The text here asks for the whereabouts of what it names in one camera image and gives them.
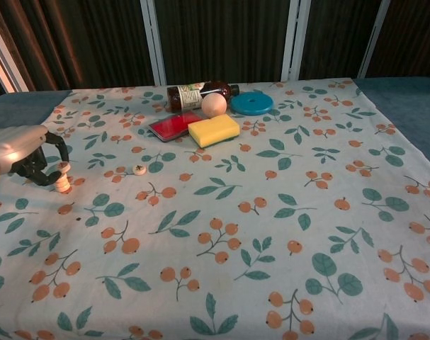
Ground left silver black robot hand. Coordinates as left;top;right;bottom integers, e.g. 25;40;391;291
0;124;69;188

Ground blue round disc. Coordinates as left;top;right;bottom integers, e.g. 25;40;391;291
230;90;274;115

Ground red ink pad case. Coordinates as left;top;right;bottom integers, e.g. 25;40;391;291
147;110;202;143

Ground brown glass bottle with label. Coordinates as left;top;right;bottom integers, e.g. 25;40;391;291
166;81;241;113

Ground yellow sponge block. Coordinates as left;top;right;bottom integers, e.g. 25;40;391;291
188;113;241;149

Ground beige wooden ball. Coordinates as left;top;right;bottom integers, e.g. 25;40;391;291
201;93;230;119

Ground floral print tablecloth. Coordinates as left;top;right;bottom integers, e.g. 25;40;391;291
0;78;430;340

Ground white screen frame post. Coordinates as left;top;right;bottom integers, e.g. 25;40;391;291
140;0;168;86
0;10;28;94
281;0;310;82
356;0;393;80

